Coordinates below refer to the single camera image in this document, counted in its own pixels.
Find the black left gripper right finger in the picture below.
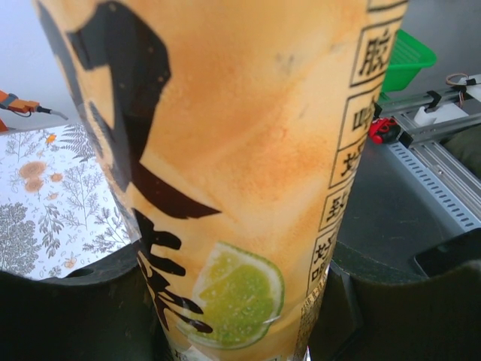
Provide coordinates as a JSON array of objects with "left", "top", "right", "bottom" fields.
[{"left": 307, "top": 241, "right": 481, "bottom": 361}]

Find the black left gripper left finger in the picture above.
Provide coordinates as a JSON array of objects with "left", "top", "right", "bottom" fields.
[{"left": 0, "top": 243, "right": 167, "bottom": 361}]

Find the yellow label bottle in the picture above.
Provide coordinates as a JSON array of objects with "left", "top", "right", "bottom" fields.
[{"left": 32, "top": 0, "right": 410, "bottom": 361}]

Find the grey metal shelf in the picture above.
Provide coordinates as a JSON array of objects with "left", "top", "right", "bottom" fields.
[{"left": 334, "top": 0, "right": 481, "bottom": 264}]

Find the floral patterned table cover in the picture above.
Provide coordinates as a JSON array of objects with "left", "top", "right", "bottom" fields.
[{"left": 0, "top": 123, "right": 132, "bottom": 279}]

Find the small red object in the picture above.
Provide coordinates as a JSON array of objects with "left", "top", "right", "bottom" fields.
[{"left": 368, "top": 117, "right": 401, "bottom": 144}]

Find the white plastic block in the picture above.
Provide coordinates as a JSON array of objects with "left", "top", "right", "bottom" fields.
[{"left": 414, "top": 104, "right": 454, "bottom": 126}]

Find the green plastic basket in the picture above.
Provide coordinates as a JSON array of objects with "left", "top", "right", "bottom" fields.
[{"left": 377, "top": 28, "right": 439, "bottom": 102}]

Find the grey slotted cable duct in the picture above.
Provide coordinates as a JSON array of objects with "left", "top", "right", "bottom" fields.
[{"left": 386, "top": 141, "right": 481, "bottom": 232}]

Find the wide aluminium frame rail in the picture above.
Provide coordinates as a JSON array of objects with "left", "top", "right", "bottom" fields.
[{"left": 377, "top": 73, "right": 481, "bottom": 159}]

